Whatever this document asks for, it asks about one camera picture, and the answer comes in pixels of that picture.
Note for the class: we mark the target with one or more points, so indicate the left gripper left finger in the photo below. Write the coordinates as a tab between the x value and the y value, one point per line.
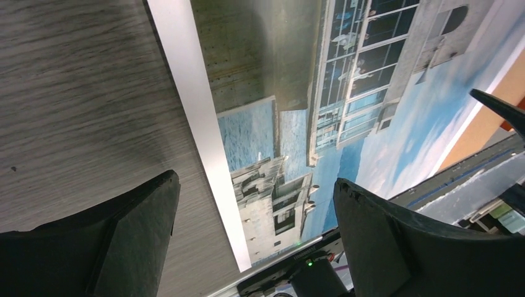
115	248

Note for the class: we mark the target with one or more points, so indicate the orange wooden picture frame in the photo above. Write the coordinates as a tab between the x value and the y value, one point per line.
514	118

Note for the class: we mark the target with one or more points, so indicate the brown cardboard backing board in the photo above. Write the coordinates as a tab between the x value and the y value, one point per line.
481	123

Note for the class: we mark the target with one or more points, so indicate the building and sky photo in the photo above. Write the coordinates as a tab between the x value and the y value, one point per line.
284	97

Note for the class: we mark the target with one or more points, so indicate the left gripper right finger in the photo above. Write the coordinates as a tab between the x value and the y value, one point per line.
394	251

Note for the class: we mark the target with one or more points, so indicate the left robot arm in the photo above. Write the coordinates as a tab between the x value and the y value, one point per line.
119	247

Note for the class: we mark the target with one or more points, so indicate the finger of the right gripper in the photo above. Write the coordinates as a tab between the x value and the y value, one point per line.
495	104

